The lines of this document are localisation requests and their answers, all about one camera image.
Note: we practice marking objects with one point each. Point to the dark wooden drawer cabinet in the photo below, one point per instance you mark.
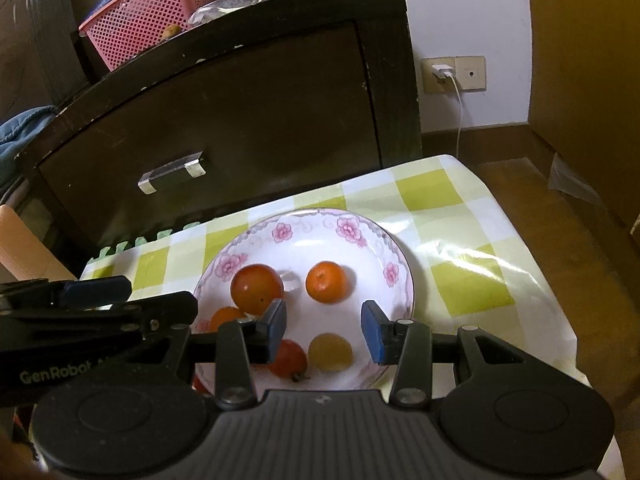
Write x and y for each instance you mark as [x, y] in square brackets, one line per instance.
[281, 97]

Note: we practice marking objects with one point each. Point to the green white checkered tablecloth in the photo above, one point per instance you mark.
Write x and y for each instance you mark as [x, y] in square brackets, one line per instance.
[469, 265]

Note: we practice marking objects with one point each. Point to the clear plastic bag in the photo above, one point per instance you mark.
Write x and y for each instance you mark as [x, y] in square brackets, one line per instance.
[217, 9]

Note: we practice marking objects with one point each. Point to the silver drawer handle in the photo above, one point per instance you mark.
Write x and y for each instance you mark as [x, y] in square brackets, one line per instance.
[181, 170]

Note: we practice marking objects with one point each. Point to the large red tomato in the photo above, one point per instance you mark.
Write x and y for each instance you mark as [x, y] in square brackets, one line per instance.
[256, 288]

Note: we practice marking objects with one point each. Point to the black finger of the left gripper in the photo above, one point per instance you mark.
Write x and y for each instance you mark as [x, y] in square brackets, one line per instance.
[147, 314]
[44, 295]

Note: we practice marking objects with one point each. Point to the red cherry tomato with stem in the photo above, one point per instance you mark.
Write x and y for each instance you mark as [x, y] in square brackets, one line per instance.
[290, 362]

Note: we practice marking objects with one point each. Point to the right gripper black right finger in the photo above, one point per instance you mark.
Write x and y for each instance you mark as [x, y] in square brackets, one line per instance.
[405, 344]

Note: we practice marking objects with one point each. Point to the wall power socket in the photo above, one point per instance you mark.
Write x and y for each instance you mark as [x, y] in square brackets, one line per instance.
[470, 74]

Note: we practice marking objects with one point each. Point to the brown longan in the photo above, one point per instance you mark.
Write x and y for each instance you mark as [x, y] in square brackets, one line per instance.
[330, 352]

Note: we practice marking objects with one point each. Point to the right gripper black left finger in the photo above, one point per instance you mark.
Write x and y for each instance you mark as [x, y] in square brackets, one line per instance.
[240, 344]

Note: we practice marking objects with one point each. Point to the blue cloth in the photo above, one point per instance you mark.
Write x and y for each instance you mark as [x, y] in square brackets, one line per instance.
[15, 134]

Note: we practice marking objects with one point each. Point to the orange mandarin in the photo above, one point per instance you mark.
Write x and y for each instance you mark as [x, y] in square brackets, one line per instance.
[327, 282]
[224, 315]

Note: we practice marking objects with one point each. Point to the white charger plug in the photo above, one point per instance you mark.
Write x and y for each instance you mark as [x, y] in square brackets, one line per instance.
[443, 71]

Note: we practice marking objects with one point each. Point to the green foam mat edge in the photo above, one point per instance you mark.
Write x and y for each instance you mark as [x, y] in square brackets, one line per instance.
[118, 248]

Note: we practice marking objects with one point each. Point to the white floral porcelain plate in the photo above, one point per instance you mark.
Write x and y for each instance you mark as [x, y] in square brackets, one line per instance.
[292, 244]

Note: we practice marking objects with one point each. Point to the pink plastic basket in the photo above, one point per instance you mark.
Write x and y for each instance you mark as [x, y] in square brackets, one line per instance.
[122, 29]

